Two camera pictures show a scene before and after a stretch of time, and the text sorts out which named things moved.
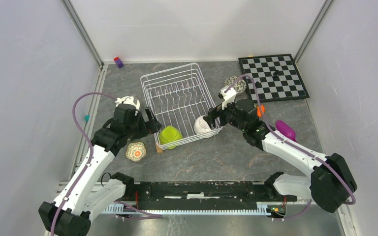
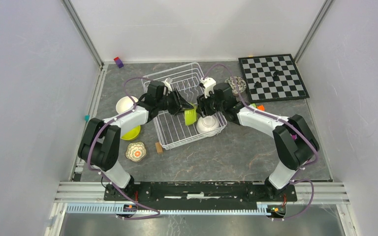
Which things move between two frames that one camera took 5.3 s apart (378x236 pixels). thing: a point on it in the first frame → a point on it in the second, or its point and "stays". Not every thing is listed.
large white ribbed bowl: x=129 y=100 stays
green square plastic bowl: x=169 y=133 → x=191 y=115
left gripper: x=152 y=126 → x=178 y=109
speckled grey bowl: x=240 y=86 stays
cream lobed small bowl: x=136 y=151 stays
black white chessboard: x=277 y=77 stays
